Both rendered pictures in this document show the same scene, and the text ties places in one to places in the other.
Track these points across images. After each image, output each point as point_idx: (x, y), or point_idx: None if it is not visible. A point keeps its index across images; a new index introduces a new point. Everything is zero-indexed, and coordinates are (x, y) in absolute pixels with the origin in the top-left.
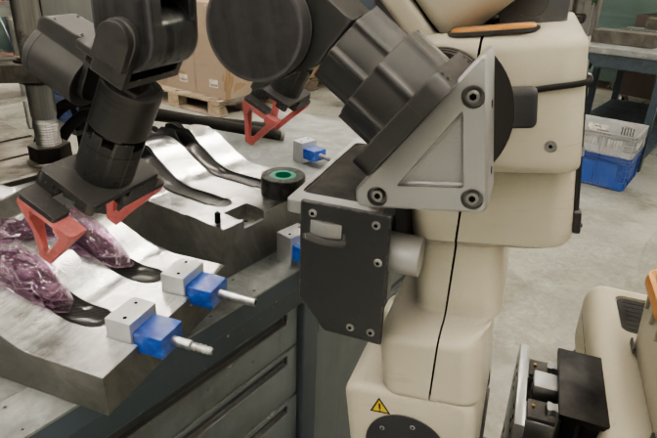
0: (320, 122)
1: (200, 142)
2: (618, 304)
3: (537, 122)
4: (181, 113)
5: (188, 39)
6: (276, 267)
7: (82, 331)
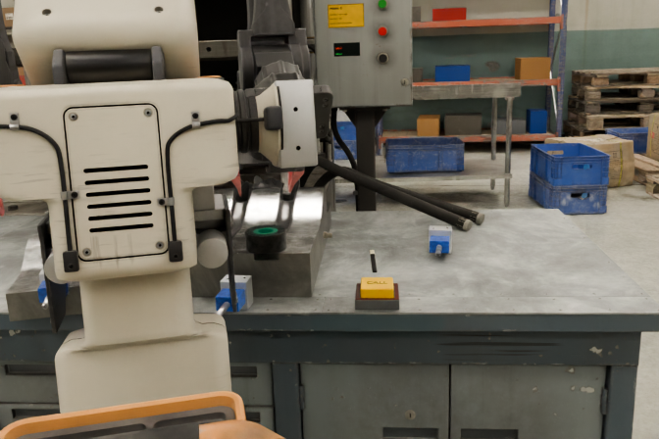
0: (554, 225)
1: (297, 200)
2: None
3: None
4: (376, 182)
5: None
6: (215, 305)
7: None
